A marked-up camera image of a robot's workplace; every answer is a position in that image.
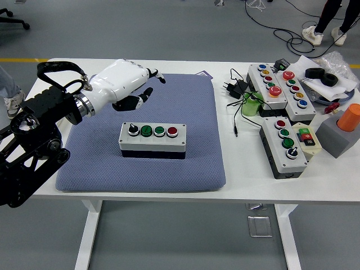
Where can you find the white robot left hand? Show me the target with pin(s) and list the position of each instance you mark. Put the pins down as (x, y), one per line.
(118, 81)

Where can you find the grey four-button control box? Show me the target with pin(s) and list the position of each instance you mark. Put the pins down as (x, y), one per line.
(152, 146)
(289, 166)

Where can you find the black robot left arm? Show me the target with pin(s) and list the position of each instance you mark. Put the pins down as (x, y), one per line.
(47, 104)

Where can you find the person in jeans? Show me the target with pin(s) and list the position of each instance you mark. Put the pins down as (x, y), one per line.
(8, 84)

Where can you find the blue-grey textured mat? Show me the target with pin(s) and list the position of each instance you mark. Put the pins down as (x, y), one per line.
(182, 174)

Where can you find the black office chair base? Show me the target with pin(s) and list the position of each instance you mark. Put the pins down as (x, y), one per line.
(14, 19)

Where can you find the green tape roll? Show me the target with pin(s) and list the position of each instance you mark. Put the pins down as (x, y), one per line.
(249, 108)

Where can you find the small black relay module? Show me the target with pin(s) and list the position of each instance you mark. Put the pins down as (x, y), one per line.
(282, 64)

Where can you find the white table leg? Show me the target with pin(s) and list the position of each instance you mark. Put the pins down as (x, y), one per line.
(84, 247)
(291, 247)

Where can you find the white paper sheet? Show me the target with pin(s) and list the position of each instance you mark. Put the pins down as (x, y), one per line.
(301, 66)

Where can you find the metal floor socket plate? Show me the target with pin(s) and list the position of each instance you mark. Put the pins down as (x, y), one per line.
(260, 226)

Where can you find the clear bubble wrap bag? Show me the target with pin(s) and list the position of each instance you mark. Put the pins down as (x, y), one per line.
(334, 62)

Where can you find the person with white shoes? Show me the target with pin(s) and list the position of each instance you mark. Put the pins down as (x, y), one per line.
(326, 14)

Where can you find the blue-rimmed round plate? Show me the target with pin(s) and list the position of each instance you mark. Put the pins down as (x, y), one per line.
(337, 100)

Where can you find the grey block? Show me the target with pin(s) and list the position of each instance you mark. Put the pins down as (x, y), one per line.
(332, 140)

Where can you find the orange cylinder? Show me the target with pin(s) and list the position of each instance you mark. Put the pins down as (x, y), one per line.
(350, 118)

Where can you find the beige three-button switch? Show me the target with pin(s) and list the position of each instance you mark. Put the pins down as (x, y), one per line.
(308, 139)

